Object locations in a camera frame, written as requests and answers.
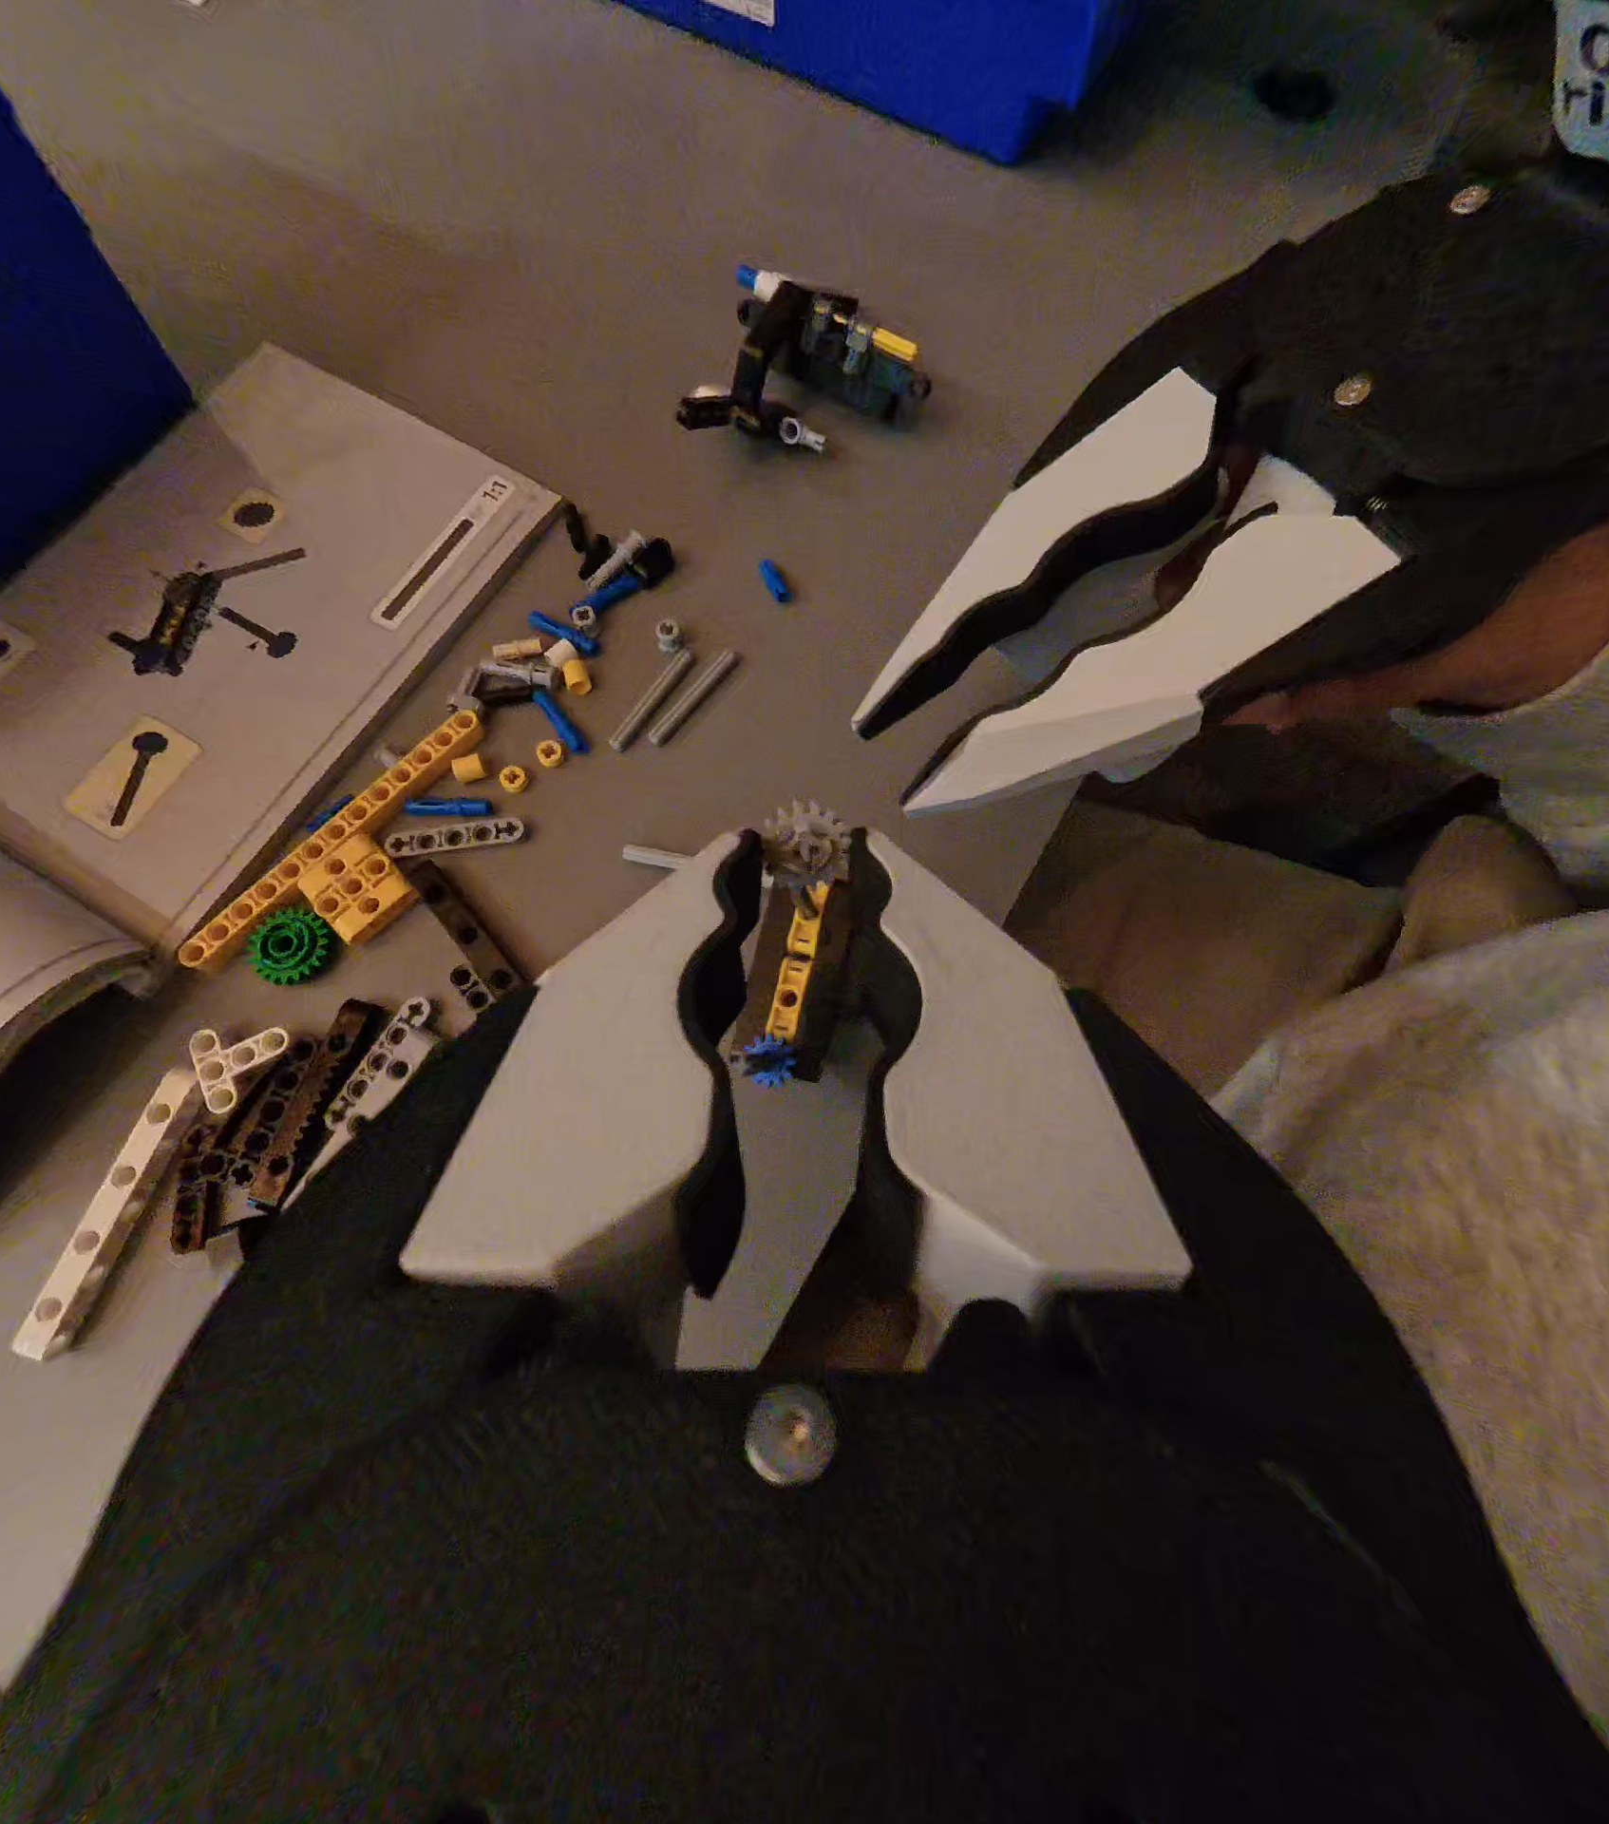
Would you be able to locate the blue lego pin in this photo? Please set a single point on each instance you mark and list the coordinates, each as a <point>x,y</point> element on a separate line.
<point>774,578</point>

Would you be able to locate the black lego subassembly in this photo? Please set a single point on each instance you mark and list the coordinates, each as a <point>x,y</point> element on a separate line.
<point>819,355</point>

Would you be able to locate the thin grey lego liftarm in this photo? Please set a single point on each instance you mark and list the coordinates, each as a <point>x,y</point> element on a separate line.
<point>457,836</point>

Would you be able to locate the lego instruction booklet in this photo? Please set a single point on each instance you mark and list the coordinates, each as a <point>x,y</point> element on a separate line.
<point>320,542</point>

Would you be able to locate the grey lego axle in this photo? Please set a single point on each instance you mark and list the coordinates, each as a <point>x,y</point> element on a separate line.
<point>694,697</point>
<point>648,701</point>

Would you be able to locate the black yellow lego assembly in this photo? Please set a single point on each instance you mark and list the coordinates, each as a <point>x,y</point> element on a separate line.
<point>798,982</point>

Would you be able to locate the small grey lego gear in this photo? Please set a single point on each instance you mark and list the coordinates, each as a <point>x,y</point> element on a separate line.
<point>804,838</point>

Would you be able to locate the long black lego beam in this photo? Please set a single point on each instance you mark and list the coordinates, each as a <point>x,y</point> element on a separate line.
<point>457,920</point>

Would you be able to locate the pile of grey black beams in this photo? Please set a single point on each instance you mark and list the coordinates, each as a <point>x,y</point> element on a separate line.
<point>306,1112</point>

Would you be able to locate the blue plastic bin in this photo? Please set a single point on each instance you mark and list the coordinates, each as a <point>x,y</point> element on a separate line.
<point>918,57</point>
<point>6,355</point>

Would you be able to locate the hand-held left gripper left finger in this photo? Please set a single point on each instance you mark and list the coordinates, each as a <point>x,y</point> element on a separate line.
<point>576,1125</point>

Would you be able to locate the long yellow lego beam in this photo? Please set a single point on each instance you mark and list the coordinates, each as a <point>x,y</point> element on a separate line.
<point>405,777</point>

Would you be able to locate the long white lego beam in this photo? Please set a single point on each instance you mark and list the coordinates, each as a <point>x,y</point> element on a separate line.
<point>107,1218</point>

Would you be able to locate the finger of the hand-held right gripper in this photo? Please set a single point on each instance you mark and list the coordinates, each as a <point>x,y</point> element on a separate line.
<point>1076,513</point>
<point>1175,684</point>

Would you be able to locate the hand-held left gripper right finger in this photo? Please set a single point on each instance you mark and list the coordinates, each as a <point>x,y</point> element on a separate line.
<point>1032,1140</point>

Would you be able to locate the person's right hand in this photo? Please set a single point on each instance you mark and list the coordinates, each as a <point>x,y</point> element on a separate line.
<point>1532,627</point>

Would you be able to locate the yellow lego block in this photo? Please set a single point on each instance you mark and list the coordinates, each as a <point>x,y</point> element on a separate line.
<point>363,891</point>

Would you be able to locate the white angled lego beam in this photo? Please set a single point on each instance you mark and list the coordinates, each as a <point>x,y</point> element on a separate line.
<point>234,1062</point>

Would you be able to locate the pile of small lego pins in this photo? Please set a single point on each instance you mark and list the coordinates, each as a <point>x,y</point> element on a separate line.
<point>559,656</point>

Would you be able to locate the green lego gear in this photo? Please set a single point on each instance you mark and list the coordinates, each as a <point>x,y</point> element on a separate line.
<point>289,948</point>

